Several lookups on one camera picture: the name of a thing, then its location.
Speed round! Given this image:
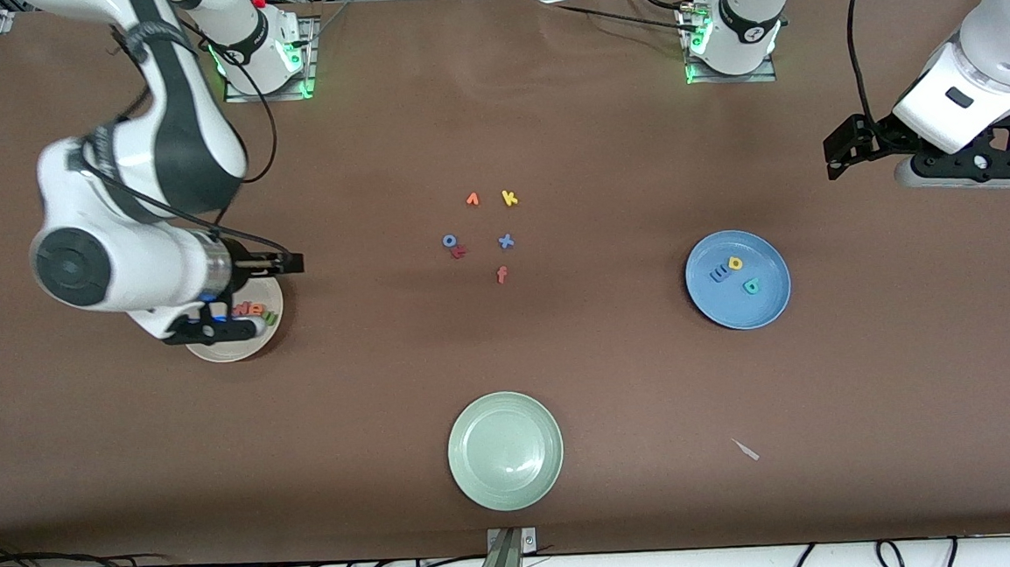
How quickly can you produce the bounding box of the beige round plate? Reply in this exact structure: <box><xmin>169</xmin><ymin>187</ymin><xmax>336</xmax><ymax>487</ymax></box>
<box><xmin>180</xmin><ymin>276</ymin><xmax>288</xmax><ymax>366</ymax></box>

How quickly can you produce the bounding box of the blue round plate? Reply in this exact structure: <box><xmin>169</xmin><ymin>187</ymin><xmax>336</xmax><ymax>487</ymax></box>
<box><xmin>683</xmin><ymin>227</ymin><xmax>795</xmax><ymax>334</ymax></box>

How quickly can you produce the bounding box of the brown table cover sheet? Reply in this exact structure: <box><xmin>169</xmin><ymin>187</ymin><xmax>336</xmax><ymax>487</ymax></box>
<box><xmin>0</xmin><ymin>0</ymin><xmax>1010</xmax><ymax>567</ymax></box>

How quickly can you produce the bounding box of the pale green round plate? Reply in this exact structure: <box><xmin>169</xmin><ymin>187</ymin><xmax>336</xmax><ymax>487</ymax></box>
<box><xmin>444</xmin><ymin>388</ymin><xmax>568</xmax><ymax>515</ymax></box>

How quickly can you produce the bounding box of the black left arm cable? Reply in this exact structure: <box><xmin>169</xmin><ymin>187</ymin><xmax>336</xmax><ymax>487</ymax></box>
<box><xmin>845</xmin><ymin>0</ymin><xmax>893</xmax><ymax>136</ymax></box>

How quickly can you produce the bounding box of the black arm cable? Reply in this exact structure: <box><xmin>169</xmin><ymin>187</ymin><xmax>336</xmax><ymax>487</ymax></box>
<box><xmin>845</xmin><ymin>0</ymin><xmax>893</xmax><ymax>136</ymax></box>
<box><xmin>68</xmin><ymin>17</ymin><xmax>294</xmax><ymax>275</ymax></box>

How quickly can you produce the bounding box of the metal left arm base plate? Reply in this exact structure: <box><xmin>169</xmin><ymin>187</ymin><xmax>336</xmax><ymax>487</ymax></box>
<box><xmin>677</xmin><ymin>0</ymin><xmax>778</xmax><ymax>88</ymax></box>

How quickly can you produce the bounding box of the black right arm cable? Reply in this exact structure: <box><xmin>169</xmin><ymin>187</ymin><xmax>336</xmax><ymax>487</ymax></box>
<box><xmin>68</xmin><ymin>17</ymin><xmax>294</xmax><ymax>275</ymax></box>

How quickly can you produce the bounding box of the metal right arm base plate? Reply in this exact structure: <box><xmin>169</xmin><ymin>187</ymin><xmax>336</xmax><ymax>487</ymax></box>
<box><xmin>219</xmin><ymin>15</ymin><xmax>324</xmax><ymax>106</ymax></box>

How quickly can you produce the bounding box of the black base power cable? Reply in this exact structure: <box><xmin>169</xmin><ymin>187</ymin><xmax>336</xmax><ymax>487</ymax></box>
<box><xmin>540</xmin><ymin>0</ymin><xmax>701</xmax><ymax>46</ymax></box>

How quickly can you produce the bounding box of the black floor cable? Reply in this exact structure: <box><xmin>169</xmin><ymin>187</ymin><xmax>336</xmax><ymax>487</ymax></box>
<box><xmin>775</xmin><ymin>535</ymin><xmax>962</xmax><ymax>567</ymax></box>

